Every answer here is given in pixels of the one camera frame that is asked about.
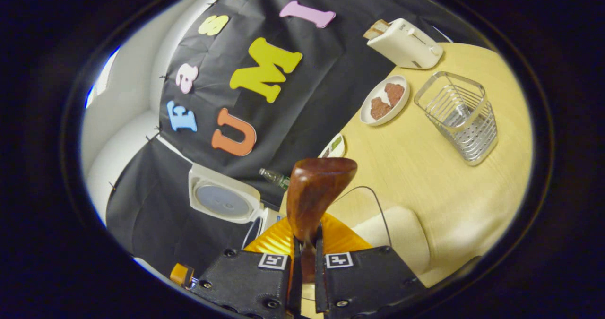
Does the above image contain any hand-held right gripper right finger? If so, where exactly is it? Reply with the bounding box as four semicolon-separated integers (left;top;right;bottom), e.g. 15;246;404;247
314;213;427;319

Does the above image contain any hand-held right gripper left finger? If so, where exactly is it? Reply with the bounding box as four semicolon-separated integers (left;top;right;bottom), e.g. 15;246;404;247
191;216;302;319

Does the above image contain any clear rice container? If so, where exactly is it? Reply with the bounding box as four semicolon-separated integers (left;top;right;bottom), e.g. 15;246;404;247
326;185;431;276

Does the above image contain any white rice cooker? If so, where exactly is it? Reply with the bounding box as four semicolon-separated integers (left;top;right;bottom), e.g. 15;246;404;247
188;163;287;251

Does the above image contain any brown wooden spoon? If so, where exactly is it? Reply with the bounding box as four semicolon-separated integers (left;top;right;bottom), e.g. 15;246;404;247
286;157;359;286

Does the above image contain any metal wire chopstick holder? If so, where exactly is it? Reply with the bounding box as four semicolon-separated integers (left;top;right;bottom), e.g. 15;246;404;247
414;70;499;167

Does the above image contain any clear plastic water bottle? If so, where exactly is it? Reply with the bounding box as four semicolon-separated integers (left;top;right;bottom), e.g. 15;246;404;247
258;168;292;190

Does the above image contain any white divided bean dish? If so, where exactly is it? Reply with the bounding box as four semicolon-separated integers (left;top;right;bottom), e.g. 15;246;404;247
319;133;347;159

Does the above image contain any white round plate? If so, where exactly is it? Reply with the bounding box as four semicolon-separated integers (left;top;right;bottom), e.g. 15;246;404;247
359;75;411;127

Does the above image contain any red meat piece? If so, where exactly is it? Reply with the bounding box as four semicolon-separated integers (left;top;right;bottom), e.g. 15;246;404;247
384;82;406;107
370;96;392;121

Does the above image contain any white toaster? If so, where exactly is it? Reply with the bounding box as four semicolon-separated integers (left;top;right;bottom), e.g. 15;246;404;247
366;17;444;70

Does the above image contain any toast slice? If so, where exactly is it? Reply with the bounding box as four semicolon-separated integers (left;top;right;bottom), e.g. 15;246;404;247
363;19;391;40

